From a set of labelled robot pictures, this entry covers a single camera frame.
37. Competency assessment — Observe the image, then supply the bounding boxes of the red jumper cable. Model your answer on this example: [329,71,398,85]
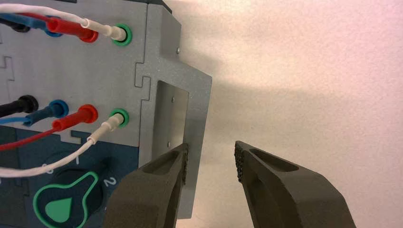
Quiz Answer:
[0,12,99,152]

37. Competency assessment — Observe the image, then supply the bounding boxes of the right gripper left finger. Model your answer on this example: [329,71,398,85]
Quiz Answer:
[103,143,190,228]

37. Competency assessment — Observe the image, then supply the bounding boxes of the black jumper cable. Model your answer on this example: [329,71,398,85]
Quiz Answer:
[0,17,39,118]

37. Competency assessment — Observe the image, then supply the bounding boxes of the grey and teal control box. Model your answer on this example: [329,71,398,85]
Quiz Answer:
[0,0,212,228]

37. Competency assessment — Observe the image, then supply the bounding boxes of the black and green rotary knob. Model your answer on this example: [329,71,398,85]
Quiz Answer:
[32,170,105,228]

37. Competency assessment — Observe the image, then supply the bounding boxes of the blue jumper cable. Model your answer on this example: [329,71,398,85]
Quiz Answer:
[0,13,69,127]

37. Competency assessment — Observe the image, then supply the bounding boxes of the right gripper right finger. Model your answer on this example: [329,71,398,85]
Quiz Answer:
[234,141,357,228]

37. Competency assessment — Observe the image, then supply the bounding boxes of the white jumper cable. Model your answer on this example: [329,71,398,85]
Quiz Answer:
[0,3,127,179]

